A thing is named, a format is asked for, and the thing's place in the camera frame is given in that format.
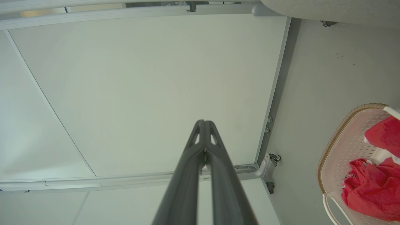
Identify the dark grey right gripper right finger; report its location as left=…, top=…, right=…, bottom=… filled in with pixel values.
left=205, top=120, right=258, bottom=225

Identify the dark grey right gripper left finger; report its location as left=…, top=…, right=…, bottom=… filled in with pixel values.
left=152, top=120, right=205, bottom=225

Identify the red and white printed jersey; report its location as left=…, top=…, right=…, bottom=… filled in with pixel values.
left=341, top=158, right=400, bottom=222

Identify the red garment with white cuff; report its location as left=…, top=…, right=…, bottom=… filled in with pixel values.
left=364, top=116, right=400, bottom=158

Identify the white partition panel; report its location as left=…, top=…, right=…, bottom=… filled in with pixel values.
left=0, top=180, right=282, bottom=225
left=0, top=12, right=291, bottom=182

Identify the pink laundry basket tan rim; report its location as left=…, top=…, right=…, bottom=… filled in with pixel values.
left=317, top=103, right=400, bottom=225

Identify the grey caster frame leg right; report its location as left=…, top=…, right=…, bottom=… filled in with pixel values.
left=0, top=0, right=282, bottom=30

